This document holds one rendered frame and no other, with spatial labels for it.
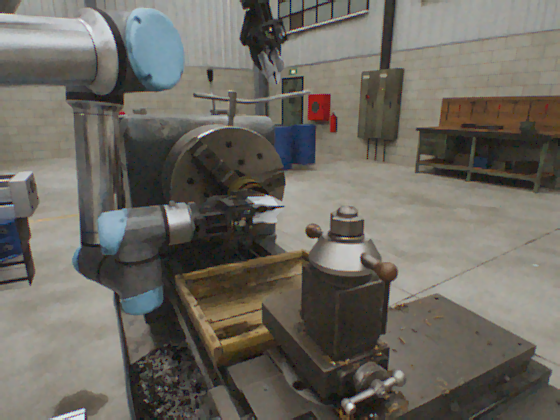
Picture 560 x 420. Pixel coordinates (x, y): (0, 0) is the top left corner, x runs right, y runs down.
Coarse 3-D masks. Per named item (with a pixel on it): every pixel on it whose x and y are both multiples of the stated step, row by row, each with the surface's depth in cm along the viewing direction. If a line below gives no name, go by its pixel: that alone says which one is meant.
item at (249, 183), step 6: (240, 180) 84; (246, 180) 83; (252, 180) 84; (234, 186) 83; (240, 186) 81; (246, 186) 81; (252, 186) 80; (258, 186) 80; (228, 192) 84; (264, 192) 81; (258, 210) 83
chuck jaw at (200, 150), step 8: (192, 144) 87; (200, 144) 87; (192, 152) 86; (200, 152) 83; (208, 152) 84; (200, 160) 84; (208, 160) 84; (216, 160) 85; (208, 168) 85; (216, 168) 84; (224, 168) 85; (216, 176) 84; (224, 176) 85; (232, 176) 84; (224, 184) 84
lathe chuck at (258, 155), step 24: (216, 144) 88; (240, 144) 91; (264, 144) 94; (168, 168) 90; (192, 168) 87; (240, 168) 93; (264, 168) 96; (168, 192) 89; (192, 192) 89; (216, 192) 92; (240, 240) 98
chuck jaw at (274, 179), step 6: (240, 174) 96; (258, 174) 95; (264, 174) 95; (270, 174) 94; (276, 174) 94; (282, 174) 95; (258, 180) 90; (264, 180) 90; (270, 180) 91; (276, 180) 94; (282, 180) 95; (264, 186) 88; (270, 186) 92; (276, 186) 95
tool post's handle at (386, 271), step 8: (360, 256) 36; (368, 256) 36; (368, 264) 35; (376, 264) 34; (384, 264) 34; (392, 264) 33; (376, 272) 34; (384, 272) 33; (392, 272) 33; (384, 280) 33; (392, 280) 33
